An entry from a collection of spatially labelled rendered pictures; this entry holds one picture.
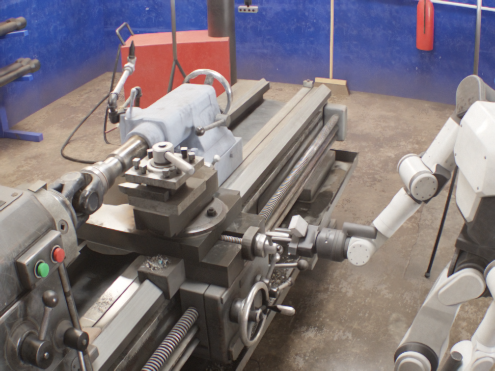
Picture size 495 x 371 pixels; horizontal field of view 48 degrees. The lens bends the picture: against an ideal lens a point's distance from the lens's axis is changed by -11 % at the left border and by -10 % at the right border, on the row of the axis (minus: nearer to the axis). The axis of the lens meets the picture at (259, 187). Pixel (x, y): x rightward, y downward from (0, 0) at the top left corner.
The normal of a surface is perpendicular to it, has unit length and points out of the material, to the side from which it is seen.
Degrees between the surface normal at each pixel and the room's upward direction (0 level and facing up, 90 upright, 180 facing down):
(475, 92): 58
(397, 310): 0
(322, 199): 0
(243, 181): 36
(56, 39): 90
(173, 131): 86
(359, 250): 70
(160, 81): 90
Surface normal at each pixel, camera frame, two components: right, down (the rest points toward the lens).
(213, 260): -0.02, -0.89
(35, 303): 0.94, 0.15
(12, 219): 0.65, -0.53
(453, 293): -0.51, 0.40
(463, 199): -1.00, -0.03
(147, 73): -0.01, 0.46
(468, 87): -0.82, -0.35
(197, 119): 0.90, -0.08
